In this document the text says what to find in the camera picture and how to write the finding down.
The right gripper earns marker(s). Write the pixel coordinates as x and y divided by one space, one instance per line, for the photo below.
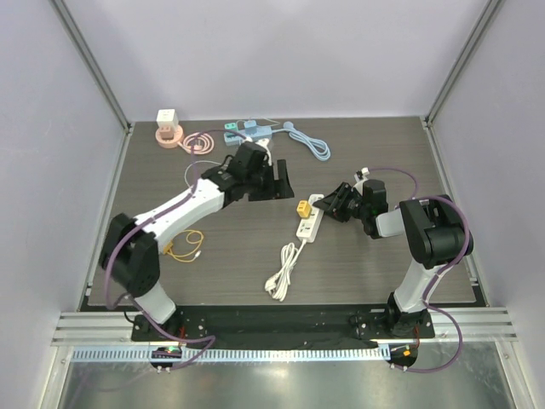
343 202

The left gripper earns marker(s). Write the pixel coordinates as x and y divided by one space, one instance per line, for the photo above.
278 188

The yellow dual USB adapter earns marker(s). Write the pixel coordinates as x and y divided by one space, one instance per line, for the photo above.
304 209

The white power strip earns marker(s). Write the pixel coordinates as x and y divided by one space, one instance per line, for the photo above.
278 284

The yellow charger with cable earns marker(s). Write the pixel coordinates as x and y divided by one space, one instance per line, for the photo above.
185 247

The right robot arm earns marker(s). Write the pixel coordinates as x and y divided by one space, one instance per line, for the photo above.
437 235

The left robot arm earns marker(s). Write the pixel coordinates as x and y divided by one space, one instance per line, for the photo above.
130 252

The pink round socket base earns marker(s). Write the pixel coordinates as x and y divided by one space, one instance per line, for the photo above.
199 144

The white cube adapter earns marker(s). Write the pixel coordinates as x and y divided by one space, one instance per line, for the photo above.
167 119

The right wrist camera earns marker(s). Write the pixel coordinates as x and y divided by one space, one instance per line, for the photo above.
362 175

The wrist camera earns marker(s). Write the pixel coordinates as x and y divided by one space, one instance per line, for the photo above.
267 144
362 175

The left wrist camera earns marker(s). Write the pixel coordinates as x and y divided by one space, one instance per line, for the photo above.
267 144

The blue charger with white cable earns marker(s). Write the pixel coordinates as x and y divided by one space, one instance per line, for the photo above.
248 127

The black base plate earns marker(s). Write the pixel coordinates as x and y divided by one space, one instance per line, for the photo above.
277 324

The white cable duct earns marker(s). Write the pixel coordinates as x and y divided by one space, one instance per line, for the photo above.
156 354

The aluminium frame rail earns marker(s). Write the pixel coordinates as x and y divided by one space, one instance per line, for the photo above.
111 328

